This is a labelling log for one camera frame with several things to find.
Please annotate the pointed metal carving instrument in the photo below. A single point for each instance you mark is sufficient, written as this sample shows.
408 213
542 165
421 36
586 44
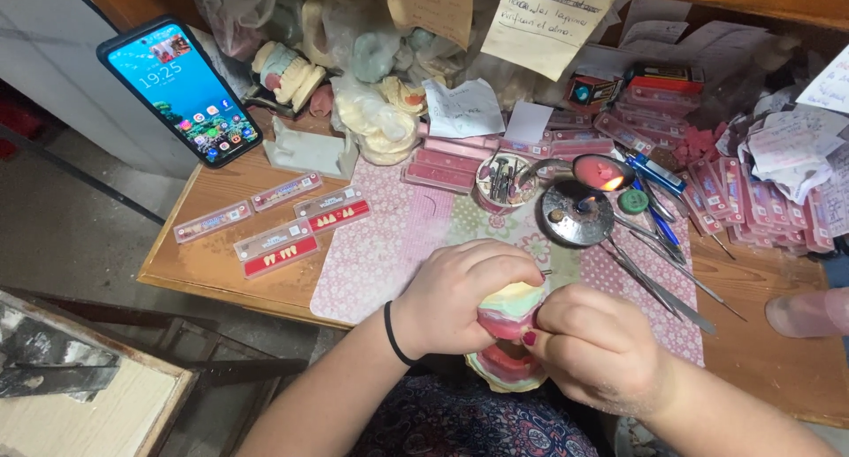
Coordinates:
693 279

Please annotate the wooden stool with metal frame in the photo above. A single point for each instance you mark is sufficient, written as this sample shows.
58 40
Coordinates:
86 397

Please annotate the pink tooth card strip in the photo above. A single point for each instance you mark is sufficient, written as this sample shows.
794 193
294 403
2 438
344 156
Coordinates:
286 191
212 221

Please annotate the heap of white paper notes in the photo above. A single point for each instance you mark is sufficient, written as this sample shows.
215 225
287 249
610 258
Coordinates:
789 138

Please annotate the heap of pink card strips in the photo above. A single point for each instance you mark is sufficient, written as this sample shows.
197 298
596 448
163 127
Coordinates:
763 205

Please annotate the flat metal spatula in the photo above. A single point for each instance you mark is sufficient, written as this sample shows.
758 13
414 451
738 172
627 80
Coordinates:
670 302

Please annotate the articulator with plaster dental model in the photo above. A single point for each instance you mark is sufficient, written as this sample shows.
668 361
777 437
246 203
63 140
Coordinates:
288 75

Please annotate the pink wax scraps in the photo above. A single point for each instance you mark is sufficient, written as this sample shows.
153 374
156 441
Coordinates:
698 145

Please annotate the red tooth card with teeth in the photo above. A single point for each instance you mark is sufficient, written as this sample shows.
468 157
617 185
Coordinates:
339 217
281 256

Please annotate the metal alcohol burner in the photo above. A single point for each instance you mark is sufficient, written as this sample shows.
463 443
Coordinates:
577 215

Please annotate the large cream handwritten paper note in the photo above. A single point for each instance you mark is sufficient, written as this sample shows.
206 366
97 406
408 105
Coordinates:
547 19

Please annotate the black smartphone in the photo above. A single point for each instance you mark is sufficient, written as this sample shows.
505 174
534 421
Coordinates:
179 89

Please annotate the red cardboard box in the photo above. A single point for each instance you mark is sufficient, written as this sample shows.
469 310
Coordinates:
666 79

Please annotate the person's left hand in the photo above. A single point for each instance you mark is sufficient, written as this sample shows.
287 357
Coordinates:
444 298

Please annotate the small blank white paper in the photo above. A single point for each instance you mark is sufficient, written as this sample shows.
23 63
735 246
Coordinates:
528 122

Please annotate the person's right hand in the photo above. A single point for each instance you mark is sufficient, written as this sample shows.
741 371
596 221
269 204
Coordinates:
597 354

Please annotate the green round cap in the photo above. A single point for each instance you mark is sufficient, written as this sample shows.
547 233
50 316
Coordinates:
633 201

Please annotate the stack of pink tooth cards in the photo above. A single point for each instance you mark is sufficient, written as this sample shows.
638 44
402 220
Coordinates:
441 166

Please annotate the cup of dental burs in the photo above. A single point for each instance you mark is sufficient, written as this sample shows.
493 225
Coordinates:
505 181

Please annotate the person's floral patterned clothing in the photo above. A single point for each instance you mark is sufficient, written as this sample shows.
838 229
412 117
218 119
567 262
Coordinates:
464 424

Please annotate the blue pen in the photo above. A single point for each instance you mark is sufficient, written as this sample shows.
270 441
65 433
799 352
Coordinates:
663 228

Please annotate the blue lighter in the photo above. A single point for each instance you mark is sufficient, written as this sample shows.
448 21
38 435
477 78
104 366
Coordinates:
656 171

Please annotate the plaster denture model pink wax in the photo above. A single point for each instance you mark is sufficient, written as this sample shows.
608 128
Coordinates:
507 311

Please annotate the pink floral placemat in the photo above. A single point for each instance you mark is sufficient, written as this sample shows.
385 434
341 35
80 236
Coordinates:
388 244

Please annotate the crumpled white paper note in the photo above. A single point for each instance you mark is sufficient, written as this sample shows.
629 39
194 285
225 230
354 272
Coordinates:
462 108

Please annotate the white plaster block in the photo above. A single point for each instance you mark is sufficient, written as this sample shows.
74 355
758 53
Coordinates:
308 153

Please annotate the heap of bagged plaster models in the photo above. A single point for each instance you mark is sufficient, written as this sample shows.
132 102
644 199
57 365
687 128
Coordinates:
371 65

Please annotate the long thin metal instrument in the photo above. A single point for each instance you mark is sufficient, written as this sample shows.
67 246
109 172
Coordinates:
640 274

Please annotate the metal spoon with pink wax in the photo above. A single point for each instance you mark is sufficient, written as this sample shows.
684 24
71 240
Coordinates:
597 171

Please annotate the beige handwritten paper note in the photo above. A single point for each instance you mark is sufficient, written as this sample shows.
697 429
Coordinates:
431 6

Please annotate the small red printed box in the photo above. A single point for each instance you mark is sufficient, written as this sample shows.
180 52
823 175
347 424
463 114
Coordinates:
590 92

